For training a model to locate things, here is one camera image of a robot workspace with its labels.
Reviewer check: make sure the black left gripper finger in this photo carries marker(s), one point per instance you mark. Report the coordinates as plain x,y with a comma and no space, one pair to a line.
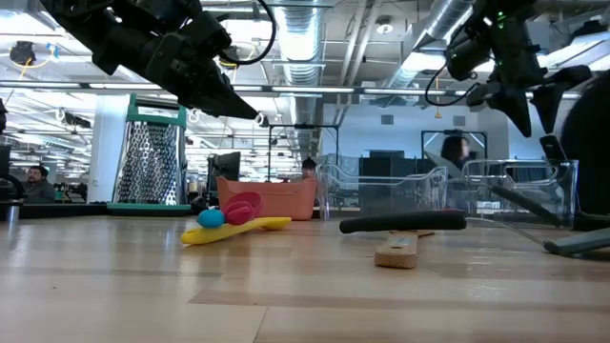
214,105
216,78

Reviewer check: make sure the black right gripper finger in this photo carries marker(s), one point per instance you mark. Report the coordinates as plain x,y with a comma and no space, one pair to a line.
548,105
514,107

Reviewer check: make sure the red slotted spoon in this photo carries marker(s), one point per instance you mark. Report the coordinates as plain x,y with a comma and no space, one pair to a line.
240,209

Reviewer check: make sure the blue silicone spoon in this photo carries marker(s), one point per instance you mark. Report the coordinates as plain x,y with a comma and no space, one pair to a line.
210,219

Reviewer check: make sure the orange plastic bin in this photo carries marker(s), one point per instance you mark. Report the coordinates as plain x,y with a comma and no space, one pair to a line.
286,200

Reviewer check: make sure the yellow silicone spoon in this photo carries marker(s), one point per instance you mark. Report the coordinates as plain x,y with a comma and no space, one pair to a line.
214,234

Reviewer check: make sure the wide clear plastic bin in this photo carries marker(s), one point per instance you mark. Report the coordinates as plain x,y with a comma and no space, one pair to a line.
381,190

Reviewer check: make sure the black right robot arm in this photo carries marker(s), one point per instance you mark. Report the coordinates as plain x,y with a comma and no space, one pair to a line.
510,24

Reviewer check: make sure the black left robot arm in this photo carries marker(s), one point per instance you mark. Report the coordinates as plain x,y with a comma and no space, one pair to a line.
86,24

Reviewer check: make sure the black background computer monitor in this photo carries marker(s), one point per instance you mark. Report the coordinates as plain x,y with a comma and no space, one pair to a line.
226,169

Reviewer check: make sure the person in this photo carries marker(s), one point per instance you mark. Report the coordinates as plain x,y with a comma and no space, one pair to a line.
309,169
40,188
455,150

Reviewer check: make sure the teal metal box grater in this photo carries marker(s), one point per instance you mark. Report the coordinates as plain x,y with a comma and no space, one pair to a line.
152,162

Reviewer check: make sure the narrow clear plastic bin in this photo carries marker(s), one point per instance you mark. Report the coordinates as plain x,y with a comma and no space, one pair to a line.
481,190

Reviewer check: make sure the silver metal cup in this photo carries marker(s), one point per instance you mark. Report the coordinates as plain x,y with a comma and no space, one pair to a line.
13,212

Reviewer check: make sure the black background stand frame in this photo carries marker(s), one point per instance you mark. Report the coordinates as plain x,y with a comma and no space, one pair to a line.
476,132

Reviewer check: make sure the silver ceiling air duct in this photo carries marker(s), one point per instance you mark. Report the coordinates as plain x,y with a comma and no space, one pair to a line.
300,47

